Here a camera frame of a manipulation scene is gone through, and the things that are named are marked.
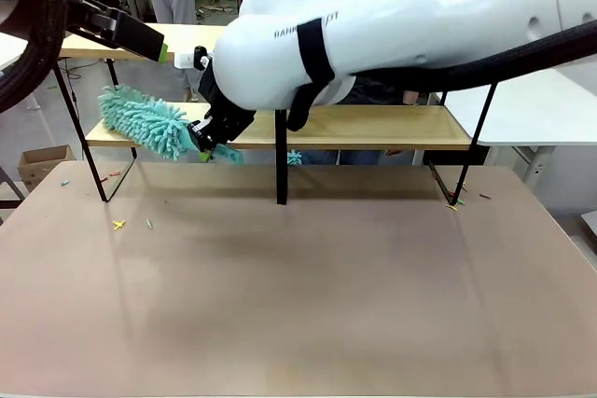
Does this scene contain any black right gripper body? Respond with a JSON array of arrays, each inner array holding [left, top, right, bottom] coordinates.
[[197, 56, 257, 146]]

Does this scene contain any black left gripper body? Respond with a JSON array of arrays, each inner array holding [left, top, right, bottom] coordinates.
[[64, 0, 120, 43]]

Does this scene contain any black metal furniture leg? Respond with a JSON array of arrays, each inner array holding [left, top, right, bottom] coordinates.
[[0, 166, 25, 212]]

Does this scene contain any black left arm cable sleeve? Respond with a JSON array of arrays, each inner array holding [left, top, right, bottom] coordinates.
[[0, 0, 90, 113]]

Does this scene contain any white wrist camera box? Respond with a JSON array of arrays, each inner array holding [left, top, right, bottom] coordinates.
[[174, 45, 212, 72]]

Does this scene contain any black right arm cable sleeve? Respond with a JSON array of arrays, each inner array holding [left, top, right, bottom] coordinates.
[[285, 19, 597, 133]]

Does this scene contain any open brown cardboard box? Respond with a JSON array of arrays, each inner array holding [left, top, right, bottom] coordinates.
[[17, 144, 76, 193]]

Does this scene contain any black arm cable sleeve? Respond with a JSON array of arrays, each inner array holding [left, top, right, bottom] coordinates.
[[0, 0, 90, 113], [285, 19, 597, 133]]

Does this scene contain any wooden shelf black metal frame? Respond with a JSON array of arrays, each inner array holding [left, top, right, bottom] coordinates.
[[51, 22, 499, 206]]

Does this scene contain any black velcro strap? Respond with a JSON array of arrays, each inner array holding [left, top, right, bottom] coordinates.
[[295, 18, 338, 88]]

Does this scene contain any white side table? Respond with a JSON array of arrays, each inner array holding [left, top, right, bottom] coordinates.
[[440, 66, 597, 185]]

